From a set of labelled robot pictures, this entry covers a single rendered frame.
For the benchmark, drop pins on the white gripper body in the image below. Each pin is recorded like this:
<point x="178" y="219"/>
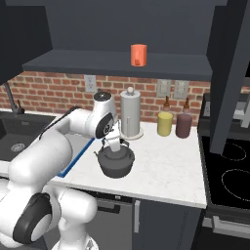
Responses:
<point x="114" y="144"/>

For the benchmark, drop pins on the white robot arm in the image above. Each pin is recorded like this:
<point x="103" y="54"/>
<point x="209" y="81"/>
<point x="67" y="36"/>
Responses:
<point x="42" y="156"/>

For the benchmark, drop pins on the dark grey kettle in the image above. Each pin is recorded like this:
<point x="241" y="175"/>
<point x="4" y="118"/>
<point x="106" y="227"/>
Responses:
<point x="116" y="164"/>

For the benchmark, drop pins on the orange mug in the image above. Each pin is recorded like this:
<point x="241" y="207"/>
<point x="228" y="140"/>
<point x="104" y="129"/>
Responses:
<point x="138" y="55"/>

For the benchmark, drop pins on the dark grey base cabinet door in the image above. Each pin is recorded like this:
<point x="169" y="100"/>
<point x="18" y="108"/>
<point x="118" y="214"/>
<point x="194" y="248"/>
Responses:
<point x="166" y="228"/>

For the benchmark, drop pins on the grey paper towel roll holder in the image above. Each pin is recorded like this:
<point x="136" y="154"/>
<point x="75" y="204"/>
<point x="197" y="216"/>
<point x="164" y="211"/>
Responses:
<point x="130" y="112"/>

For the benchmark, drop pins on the yellow bottle with brown cap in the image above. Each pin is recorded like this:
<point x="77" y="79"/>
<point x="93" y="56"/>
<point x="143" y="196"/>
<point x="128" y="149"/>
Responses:
<point x="165" y="123"/>

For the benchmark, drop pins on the dark red bottle brown cap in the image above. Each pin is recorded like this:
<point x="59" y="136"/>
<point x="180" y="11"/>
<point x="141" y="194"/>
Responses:
<point x="184" y="125"/>

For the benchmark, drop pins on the grey dishwasher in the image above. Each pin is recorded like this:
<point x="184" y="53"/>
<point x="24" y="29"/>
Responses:
<point x="114" y="224"/>

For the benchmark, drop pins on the black sink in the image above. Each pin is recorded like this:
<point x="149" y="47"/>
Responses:
<point x="19" y="136"/>

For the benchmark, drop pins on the black tap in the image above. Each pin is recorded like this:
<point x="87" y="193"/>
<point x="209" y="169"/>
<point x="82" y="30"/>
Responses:
<point x="11" y="97"/>

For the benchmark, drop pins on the black stove with hob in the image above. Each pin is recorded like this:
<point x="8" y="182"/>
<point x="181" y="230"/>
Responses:
<point x="228" y="182"/>

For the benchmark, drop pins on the grey wall outlet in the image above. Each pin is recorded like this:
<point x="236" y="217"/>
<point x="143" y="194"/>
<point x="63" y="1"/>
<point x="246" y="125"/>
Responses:
<point x="163" y="88"/>
<point x="181" y="89"/>
<point x="90" y="83"/>

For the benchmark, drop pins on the dark grey wall cabinet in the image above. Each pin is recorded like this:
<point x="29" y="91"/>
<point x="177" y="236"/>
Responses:
<point x="114" y="62"/>

